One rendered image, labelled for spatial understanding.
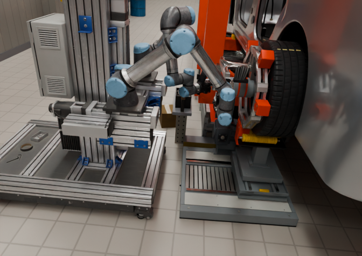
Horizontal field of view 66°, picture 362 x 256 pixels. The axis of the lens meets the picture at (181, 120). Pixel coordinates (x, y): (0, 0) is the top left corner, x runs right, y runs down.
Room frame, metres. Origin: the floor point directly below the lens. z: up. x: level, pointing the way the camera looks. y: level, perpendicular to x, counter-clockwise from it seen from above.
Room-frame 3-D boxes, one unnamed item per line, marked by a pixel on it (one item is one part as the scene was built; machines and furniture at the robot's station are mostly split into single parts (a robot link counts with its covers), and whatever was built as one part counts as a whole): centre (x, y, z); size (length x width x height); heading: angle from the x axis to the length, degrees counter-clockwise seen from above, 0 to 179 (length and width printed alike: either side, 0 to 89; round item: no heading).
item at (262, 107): (1.54, -0.48, 0.85); 0.09 x 0.08 x 0.07; 0
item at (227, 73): (1.76, -0.35, 1.03); 0.19 x 0.18 x 0.11; 90
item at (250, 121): (1.86, -0.47, 0.85); 0.54 x 0.07 x 0.54; 0
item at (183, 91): (1.81, -0.03, 0.81); 0.11 x 0.08 x 0.09; 136
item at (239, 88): (1.86, -0.40, 0.85); 0.21 x 0.14 x 0.14; 90
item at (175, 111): (2.39, 0.00, 0.44); 0.43 x 0.17 x 0.03; 0
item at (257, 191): (1.81, -0.64, 0.13); 0.50 x 0.36 x 0.10; 0
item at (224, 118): (1.39, -0.24, 0.85); 0.11 x 0.08 x 0.09; 0
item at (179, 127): (2.42, 0.00, 0.21); 0.10 x 0.10 x 0.42; 0
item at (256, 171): (1.86, -0.64, 0.32); 0.40 x 0.30 x 0.28; 0
